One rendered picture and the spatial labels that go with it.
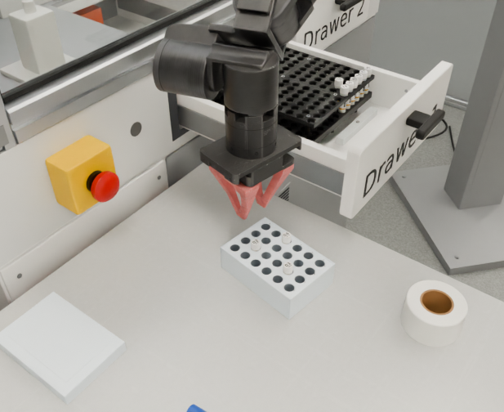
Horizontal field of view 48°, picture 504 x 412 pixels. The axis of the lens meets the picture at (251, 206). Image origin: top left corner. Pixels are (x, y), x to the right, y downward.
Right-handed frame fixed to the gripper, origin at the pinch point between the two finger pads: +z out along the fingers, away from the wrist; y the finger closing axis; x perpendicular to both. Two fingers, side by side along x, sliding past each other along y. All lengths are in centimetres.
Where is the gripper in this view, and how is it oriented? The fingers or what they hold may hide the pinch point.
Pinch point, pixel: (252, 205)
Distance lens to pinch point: 69.5
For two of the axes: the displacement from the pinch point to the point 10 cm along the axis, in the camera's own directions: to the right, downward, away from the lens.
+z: 0.0, 7.6, 6.6
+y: -7.5, 4.4, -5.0
